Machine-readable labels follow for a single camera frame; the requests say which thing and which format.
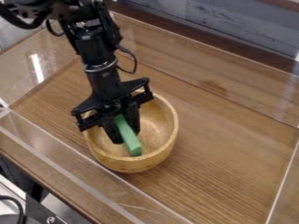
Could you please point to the clear acrylic tray enclosure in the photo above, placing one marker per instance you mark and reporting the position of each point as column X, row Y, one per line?
column 231, row 119

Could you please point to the green rectangular block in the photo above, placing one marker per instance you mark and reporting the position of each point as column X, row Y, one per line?
column 129, row 139

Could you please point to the brown wooden bowl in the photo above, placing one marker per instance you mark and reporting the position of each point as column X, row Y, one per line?
column 157, row 135

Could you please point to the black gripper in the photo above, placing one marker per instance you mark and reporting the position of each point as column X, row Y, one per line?
column 112, row 97

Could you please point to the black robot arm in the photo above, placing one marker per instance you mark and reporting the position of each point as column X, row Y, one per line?
column 93, row 36

